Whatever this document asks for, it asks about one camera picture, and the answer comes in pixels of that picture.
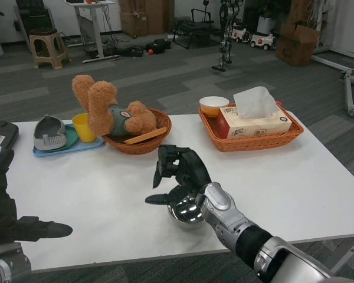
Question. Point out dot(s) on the stacked brown cardboard boxes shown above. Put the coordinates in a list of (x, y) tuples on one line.
[(134, 20)]

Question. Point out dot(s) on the open brown cardboard box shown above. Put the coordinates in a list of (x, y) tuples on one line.
[(296, 47)]

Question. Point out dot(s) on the shiny metal bowl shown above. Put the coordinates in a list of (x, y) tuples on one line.
[(186, 217)]

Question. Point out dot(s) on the flat orange wooden stick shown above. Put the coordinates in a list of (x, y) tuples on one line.
[(146, 136)]

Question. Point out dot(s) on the white tissue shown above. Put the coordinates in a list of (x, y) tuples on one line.
[(253, 101)]

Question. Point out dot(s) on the orange tissue box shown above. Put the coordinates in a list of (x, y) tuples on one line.
[(256, 128)]

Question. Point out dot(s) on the black equipment stack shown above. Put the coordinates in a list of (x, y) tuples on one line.
[(35, 17)]

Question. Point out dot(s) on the white standing desk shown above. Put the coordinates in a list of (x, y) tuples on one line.
[(97, 29)]

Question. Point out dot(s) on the rectangular orange wicker basket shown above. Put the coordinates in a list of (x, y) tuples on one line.
[(253, 143)]

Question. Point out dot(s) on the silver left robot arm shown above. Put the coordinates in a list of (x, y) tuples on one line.
[(6, 263)]

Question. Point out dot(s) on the large brown cardboard box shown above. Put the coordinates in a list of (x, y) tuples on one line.
[(160, 17)]

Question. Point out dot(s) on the black handheld device with label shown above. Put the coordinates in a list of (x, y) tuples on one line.
[(1, 134)]

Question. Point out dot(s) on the brown teddy bear plush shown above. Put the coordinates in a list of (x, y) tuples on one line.
[(103, 106)]

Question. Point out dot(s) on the green plate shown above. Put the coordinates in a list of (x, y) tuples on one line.
[(72, 138)]

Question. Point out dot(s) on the white and orange bowl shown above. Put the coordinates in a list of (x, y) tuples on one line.
[(213, 104)]

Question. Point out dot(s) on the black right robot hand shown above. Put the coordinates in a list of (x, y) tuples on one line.
[(194, 171)]

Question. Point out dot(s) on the round wicker basket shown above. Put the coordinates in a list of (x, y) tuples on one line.
[(141, 147)]

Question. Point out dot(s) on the yellow plastic cup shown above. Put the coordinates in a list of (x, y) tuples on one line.
[(84, 129)]

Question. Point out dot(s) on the black folding frame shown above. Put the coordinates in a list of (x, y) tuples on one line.
[(194, 29)]

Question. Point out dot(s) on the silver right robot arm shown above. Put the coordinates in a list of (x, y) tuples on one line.
[(253, 236)]

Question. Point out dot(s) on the white metal gantry stand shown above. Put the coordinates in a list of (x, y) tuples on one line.
[(349, 88)]

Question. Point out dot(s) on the silver black humanoid robot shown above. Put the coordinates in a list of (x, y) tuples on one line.
[(227, 35)]

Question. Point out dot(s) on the grey slip-on shoe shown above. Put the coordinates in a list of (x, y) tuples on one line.
[(48, 135)]

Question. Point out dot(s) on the light blue tray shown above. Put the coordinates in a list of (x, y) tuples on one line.
[(88, 146)]

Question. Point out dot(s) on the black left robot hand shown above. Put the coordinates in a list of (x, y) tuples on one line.
[(3, 218)]

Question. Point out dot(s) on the beige plastic stool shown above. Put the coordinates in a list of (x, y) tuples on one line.
[(48, 44)]

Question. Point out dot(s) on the black case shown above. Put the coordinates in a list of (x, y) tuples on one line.
[(158, 45)]

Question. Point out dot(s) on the white toy car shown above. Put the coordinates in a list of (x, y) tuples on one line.
[(241, 33), (264, 41)]

